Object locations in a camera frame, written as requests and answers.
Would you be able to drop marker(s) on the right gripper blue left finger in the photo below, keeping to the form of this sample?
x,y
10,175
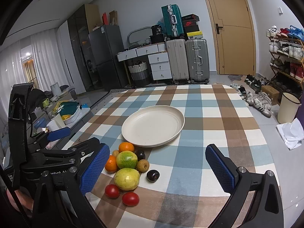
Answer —
x,y
91,168

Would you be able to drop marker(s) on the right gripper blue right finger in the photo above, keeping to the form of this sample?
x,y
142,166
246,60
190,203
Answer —
x,y
223,168

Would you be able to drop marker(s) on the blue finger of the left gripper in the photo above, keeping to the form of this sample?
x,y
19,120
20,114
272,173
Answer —
x,y
85,151
58,134

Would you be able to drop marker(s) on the large orange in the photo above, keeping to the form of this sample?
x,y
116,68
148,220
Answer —
x,y
111,166

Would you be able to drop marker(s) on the red tomato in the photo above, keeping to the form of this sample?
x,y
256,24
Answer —
x,y
112,191
130,199

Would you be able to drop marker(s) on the brown round pear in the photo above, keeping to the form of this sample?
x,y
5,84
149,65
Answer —
x,y
115,153

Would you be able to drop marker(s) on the large yellow guava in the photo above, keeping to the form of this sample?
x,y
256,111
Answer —
x,y
127,179

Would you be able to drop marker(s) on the green yellow guava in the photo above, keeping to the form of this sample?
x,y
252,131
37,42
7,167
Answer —
x,y
126,159

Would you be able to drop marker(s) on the small orange mandarin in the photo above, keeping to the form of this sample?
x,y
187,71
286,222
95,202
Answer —
x,y
126,146

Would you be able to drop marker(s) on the dark plum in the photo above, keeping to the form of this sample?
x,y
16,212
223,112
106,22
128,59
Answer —
x,y
140,155
152,175

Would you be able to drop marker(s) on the person left hand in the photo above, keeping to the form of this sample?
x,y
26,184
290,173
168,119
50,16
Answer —
x,y
25,200

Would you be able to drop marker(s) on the white basin with items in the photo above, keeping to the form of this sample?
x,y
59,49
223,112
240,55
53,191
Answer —
x,y
69,111

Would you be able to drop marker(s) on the white curtain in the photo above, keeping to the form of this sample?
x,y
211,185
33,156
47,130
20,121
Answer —
x,y
48,65

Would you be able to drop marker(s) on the cream round plate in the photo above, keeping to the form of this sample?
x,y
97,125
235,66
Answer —
x,y
153,126

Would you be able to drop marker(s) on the white plastic bag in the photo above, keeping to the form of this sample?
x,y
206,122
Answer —
x,y
291,133

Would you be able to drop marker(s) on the cardboard box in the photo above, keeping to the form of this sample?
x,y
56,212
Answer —
x,y
271,92

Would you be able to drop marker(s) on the cream trash bin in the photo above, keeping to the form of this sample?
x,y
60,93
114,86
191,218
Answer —
x,y
288,108

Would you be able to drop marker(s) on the woven laundry basket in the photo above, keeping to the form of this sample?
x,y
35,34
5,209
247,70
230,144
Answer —
x,y
140,74

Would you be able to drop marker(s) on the black refrigerator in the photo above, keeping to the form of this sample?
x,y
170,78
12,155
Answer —
x,y
106,42

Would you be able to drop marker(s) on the white drawer desk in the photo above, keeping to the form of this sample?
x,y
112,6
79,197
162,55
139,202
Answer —
x,y
157,57

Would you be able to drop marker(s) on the dark tall cabinet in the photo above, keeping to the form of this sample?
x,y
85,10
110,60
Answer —
x,y
80,24

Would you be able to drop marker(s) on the silver suitcase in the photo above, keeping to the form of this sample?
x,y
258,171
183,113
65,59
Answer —
x,y
198,60

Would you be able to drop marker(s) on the beige suitcase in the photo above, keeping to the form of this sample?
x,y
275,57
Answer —
x,y
178,60

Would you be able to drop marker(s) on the wooden shoe rack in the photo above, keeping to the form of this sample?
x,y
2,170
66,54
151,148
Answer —
x,y
287,65

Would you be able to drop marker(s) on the stack of shoe boxes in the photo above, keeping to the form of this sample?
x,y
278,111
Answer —
x,y
191,28

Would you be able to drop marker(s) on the wooden door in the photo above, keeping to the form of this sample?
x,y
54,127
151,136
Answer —
x,y
234,37

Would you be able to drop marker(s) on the teal suitcase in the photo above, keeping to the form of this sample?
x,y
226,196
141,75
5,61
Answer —
x,y
173,21

